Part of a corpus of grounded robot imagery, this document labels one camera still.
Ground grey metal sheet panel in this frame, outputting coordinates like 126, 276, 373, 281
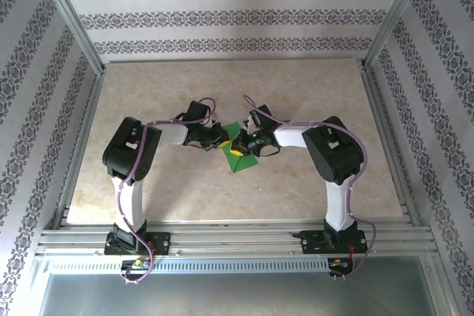
35, 273, 441, 316

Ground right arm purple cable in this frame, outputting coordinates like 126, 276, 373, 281
242, 94, 378, 282

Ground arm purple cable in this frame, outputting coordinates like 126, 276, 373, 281
118, 96, 218, 287
242, 94, 378, 282

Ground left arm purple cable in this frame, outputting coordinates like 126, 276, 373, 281
118, 96, 218, 287

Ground thin aluminium table edge rail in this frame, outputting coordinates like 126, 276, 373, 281
103, 57, 366, 64

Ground wide aluminium mounting rail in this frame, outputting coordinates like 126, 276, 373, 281
36, 221, 435, 257

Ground slotted grey cable duct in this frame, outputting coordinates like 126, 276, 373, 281
47, 258, 333, 275

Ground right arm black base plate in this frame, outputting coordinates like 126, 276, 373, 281
301, 229, 370, 256

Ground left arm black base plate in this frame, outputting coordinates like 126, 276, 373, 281
104, 232, 172, 257

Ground aluminium side rail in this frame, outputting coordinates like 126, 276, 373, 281
361, 64, 421, 226
51, 66, 107, 229

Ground aluminium corner post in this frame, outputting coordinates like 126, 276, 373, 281
364, 0, 433, 69
33, 0, 105, 73

